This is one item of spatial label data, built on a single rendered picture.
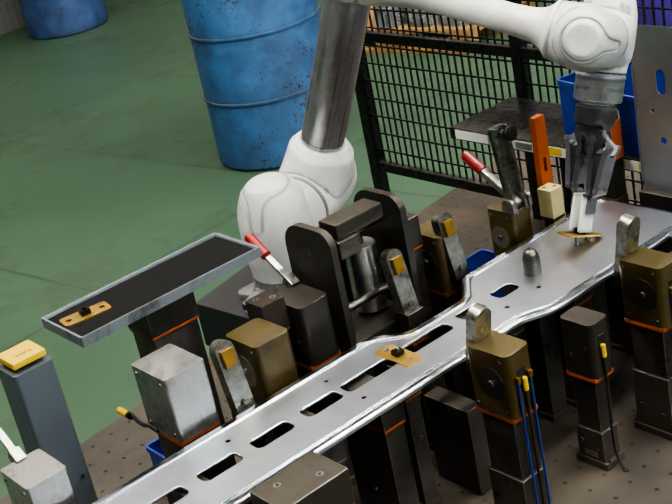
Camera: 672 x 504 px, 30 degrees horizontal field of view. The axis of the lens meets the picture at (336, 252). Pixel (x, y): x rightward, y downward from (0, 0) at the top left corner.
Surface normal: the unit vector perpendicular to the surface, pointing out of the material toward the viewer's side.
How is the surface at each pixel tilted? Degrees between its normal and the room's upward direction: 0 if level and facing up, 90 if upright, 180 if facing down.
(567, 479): 0
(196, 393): 90
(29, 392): 90
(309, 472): 0
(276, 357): 90
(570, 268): 0
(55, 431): 90
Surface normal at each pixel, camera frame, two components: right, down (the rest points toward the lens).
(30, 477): -0.19, -0.90
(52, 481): 0.64, 0.20
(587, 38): -0.23, 0.21
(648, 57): -0.74, 0.40
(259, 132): -0.16, 0.43
